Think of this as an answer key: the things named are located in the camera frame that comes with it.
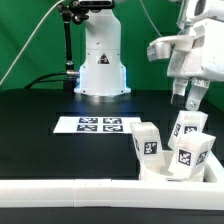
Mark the white L-shaped fence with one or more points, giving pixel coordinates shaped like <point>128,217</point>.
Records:
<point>206,195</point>

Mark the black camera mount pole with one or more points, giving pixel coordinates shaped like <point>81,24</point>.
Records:
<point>71,12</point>

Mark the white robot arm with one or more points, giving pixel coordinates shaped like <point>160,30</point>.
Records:
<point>102,74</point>

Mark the white paper marker sheet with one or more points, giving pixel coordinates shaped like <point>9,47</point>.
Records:
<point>75,124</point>

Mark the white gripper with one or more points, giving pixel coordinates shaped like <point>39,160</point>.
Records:
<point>196,51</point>

